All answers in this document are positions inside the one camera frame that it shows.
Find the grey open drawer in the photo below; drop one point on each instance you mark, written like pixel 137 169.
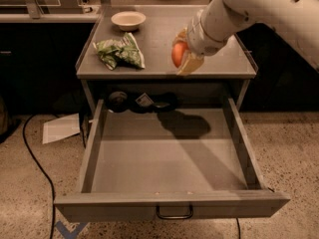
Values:
pixel 200 157

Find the white paper sheet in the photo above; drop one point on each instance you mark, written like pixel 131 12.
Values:
pixel 61 128

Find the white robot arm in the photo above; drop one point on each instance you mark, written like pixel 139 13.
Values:
pixel 295 21

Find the green chip bag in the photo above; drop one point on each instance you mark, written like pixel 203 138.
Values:
pixel 111 52

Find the white paper bowl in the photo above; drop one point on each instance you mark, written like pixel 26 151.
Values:
pixel 128 20

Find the grey cabinet counter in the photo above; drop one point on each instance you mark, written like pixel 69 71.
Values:
pixel 154 38

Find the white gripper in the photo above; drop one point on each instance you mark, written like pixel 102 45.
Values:
pixel 200 39

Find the orange fruit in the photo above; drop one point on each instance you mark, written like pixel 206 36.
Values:
pixel 178 51

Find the black drawer handle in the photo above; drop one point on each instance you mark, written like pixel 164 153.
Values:
pixel 174 213

